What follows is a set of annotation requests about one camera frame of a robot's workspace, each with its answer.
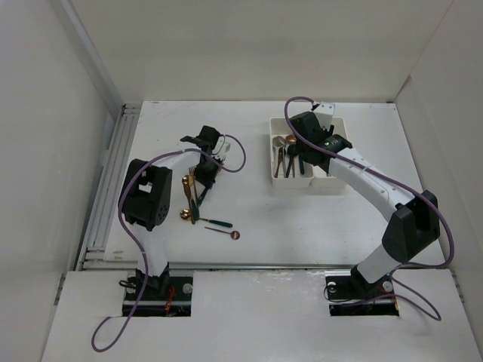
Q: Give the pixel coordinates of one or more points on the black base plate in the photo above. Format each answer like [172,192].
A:
[349,297]
[164,295]

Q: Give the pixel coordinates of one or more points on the silver round spoon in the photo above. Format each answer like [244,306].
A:
[278,143]

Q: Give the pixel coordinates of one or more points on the aluminium rail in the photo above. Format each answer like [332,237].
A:
[202,266]
[94,238]

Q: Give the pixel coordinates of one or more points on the left white plastic bin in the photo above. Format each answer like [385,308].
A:
[279,127]

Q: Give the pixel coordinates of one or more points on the brown wooden spoon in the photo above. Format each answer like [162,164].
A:
[279,162]

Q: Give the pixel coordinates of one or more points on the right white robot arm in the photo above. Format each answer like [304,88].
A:
[412,224]

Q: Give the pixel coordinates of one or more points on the gold spoon green handle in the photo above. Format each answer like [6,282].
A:
[216,222]
[301,165]

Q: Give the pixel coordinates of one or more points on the black round spoon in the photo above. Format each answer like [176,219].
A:
[292,154]

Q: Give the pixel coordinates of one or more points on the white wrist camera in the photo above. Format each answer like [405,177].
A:
[221,149]
[324,112]

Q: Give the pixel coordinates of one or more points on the aluminium rail left side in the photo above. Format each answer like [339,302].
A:
[94,238]

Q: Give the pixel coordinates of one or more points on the rose gold fork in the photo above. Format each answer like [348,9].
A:
[192,199]

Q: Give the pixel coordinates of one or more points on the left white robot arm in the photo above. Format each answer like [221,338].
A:
[145,198]

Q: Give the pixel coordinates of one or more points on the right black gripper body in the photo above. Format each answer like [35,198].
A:
[329,132]

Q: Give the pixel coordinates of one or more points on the aluminium rail front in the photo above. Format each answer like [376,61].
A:
[202,266]

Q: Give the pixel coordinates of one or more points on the small copper teaspoon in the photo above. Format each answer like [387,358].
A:
[235,235]

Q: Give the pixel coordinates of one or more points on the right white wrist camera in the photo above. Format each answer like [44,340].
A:
[324,112]

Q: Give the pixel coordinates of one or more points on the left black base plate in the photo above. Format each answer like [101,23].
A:
[164,295]

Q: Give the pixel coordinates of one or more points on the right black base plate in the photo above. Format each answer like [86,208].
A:
[349,297]

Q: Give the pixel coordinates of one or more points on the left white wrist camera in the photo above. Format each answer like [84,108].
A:
[221,149]

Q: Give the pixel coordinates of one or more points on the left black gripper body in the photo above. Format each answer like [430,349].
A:
[206,173]

